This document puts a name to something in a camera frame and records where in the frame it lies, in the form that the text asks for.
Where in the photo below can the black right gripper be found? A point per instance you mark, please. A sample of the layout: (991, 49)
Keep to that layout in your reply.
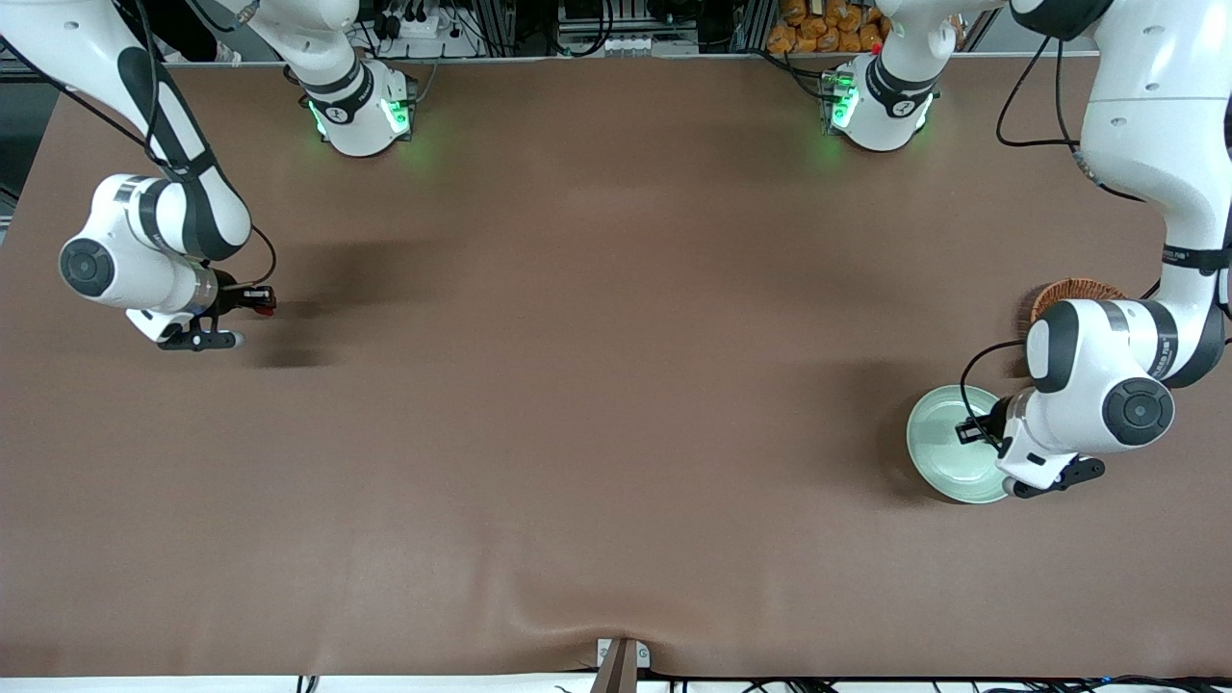
(229, 296)

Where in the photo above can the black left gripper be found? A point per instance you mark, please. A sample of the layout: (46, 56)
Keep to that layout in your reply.
(995, 421)

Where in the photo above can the red strawberry green leaves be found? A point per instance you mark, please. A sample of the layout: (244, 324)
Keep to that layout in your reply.
(268, 311)

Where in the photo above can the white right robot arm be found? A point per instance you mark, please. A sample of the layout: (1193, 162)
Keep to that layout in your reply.
(173, 221)

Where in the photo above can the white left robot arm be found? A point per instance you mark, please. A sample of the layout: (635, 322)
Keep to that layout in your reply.
(1155, 115)

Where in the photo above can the light green round plate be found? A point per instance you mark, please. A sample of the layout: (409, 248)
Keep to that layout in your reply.
(934, 457)

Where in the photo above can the brown wicker basket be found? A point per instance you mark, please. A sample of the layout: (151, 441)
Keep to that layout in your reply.
(1068, 292)

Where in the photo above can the white power strip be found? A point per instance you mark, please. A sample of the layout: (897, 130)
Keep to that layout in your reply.
(423, 27)

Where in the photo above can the brown table mat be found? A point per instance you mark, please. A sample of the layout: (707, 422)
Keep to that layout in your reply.
(616, 385)

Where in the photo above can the aluminium equipment rack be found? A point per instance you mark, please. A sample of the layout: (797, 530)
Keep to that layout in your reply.
(496, 24)

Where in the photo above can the pile of orange buns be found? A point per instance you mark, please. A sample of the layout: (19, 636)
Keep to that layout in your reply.
(818, 29)

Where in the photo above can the grey table clamp bracket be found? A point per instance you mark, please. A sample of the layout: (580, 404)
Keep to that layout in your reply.
(621, 664)

